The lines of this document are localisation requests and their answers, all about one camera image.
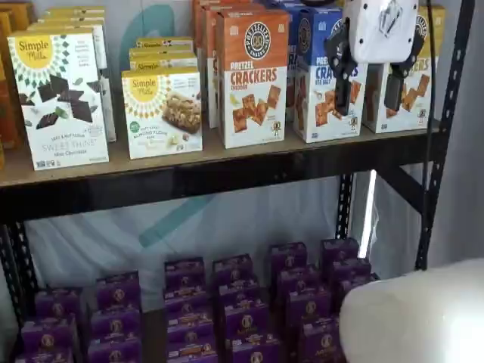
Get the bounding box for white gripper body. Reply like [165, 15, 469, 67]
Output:
[341, 0, 420, 64]

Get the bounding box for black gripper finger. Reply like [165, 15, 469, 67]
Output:
[383, 25, 433, 110]
[324, 26, 359, 116]

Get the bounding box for yellow white pretzel crackers box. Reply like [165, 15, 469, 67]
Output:
[361, 5, 447, 135]

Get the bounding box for blue white pretzel crackers box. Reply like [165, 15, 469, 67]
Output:
[260, 0, 306, 11]
[294, 5, 369, 144]
[285, 2, 304, 124]

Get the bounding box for orange white pretzel crackers box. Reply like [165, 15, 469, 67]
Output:
[216, 8, 291, 150]
[201, 3, 265, 129]
[191, 0, 253, 52]

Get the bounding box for purple snack box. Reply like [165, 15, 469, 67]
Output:
[14, 347, 75, 363]
[223, 302, 270, 342]
[163, 285, 211, 315]
[167, 339, 219, 363]
[329, 259, 372, 285]
[90, 305, 142, 342]
[230, 334, 284, 363]
[35, 287, 83, 323]
[337, 274, 380, 304]
[212, 253, 254, 285]
[166, 308, 216, 342]
[163, 257, 206, 291]
[298, 319, 348, 363]
[218, 278, 261, 310]
[276, 265, 321, 300]
[320, 237, 360, 270]
[20, 315, 77, 353]
[268, 242, 308, 274]
[285, 289, 333, 327]
[95, 271, 141, 310]
[87, 337, 144, 363]

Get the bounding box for Simple Mills almond bars box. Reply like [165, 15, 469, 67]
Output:
[121, 69, 204, 160]
[129, 47, 198, 61]
[135, 36, 195, 51]
[129, 56, 199, 75]

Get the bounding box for Simple Mills Sweet Thins box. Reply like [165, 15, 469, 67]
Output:
[36, 14, 107, 28]
[26, 23, 117, 144]
[42, 5, 107, 18]
[7, 27, 110, 172]

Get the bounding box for orange snack box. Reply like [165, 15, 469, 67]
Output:
[9, 1, 36, 32]
[0, 12, 23, 151]
[0, 56, 8, 170]

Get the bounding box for white LED light tube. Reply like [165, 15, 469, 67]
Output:
[357, 169, 378, 260]

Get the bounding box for white backdrop with teal logo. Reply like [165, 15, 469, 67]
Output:
[22, 0, 423, 303]

